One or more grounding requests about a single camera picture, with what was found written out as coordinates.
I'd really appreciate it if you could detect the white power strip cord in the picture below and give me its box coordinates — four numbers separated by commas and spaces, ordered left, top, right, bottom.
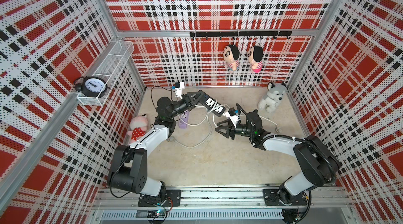
166, 104, 215, 149

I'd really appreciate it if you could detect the black power strip with cord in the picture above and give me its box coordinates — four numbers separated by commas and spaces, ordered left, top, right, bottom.
199, 91, 281, 133

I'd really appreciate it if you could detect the black alarm clock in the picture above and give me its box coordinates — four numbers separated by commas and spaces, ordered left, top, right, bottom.
73, 76, 108, 98

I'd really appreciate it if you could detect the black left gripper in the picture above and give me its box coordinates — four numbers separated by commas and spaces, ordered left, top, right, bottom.
169, 91, 204, 119

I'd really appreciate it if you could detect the purple power strip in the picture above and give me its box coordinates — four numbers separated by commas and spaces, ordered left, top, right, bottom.
178, 111, 189, 129

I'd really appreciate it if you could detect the black hook rail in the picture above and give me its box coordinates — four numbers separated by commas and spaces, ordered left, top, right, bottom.
190, 31, 292, 38

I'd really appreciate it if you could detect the white wire shelf basket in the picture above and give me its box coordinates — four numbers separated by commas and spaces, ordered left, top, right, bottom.
77, 40, 134, 106

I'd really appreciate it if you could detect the grey white husky plush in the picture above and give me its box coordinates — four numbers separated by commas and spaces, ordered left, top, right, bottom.
257, 82, 287, 113

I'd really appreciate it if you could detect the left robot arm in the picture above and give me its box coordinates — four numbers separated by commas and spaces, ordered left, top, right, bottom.
107, 90, 216, 206

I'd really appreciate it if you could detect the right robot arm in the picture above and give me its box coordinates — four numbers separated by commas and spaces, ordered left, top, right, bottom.
215, 108, 341, 206

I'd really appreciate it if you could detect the blue shorts hanging doll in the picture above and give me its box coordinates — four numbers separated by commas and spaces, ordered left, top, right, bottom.
223, 45, 240, 72

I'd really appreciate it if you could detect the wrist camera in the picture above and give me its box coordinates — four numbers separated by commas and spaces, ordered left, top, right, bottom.
224, 108, 241, 127
171, 82, 185, 99

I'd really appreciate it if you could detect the green circuit board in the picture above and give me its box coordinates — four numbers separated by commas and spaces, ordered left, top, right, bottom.
135, 209, 166, 219

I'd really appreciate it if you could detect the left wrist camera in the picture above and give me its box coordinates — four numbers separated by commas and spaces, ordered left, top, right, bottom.
171, 82, 185, 99

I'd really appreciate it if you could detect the pink skirt hanging doll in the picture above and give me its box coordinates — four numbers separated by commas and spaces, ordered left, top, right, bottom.
247, 45, 263, 73

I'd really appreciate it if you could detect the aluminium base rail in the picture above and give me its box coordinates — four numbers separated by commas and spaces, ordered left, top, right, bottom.
88, 185, 358, 224

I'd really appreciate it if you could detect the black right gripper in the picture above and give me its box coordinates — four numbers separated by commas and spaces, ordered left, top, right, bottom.
215, 119, 254, 140

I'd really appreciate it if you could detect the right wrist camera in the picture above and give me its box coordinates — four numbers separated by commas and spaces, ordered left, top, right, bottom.
224, 108, 241, 127

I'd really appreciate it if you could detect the pink plush red dress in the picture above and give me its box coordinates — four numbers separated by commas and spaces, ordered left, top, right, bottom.
127, 114, 149, 144

